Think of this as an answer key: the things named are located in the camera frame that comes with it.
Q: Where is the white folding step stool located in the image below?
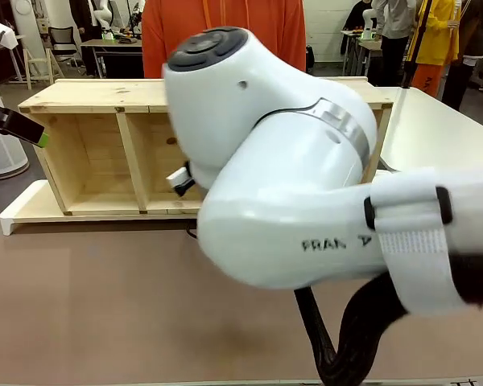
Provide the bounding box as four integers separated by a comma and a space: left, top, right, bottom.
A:
23, 47, 66, 91

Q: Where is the light wooden compartment shelf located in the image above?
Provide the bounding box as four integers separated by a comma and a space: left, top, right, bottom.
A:
18, 76, 395, 216

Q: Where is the black mesh office chair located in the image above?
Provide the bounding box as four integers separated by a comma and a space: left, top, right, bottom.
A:
47, 26, 82, 76

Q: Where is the dark background work table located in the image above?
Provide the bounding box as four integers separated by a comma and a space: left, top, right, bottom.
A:
79, 36, 144, 80

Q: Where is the person in orange hoodie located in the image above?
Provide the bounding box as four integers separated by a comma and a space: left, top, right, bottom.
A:
141, 0, 308, 80

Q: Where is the background table with robot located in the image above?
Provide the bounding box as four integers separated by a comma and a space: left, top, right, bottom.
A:
339, 28, 384, 78

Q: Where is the person in grey top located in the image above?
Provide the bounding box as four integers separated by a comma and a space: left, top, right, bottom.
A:
370, 0, 419, 88

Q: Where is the person in yellow jacket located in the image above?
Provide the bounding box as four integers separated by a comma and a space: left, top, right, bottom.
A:
409, 0, 463, 98

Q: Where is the person in black clothes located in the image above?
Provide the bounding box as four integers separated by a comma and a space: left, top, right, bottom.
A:
441, 0, 483, 112

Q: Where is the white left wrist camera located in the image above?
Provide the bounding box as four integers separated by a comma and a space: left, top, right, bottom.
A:
0, 14, 17, 52

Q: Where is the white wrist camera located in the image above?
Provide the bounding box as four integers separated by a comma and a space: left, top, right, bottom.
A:
165, 159, 197, 199
0, 14, 17, 52

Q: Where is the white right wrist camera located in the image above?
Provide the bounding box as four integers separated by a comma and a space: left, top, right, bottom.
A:
165, 159, 197, 199

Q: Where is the black braided cable sleeve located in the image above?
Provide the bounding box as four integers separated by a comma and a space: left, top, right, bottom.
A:
292, 253, 483, 386

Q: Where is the white velcro strap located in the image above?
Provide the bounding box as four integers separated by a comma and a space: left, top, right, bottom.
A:
363, 167, 482, 315

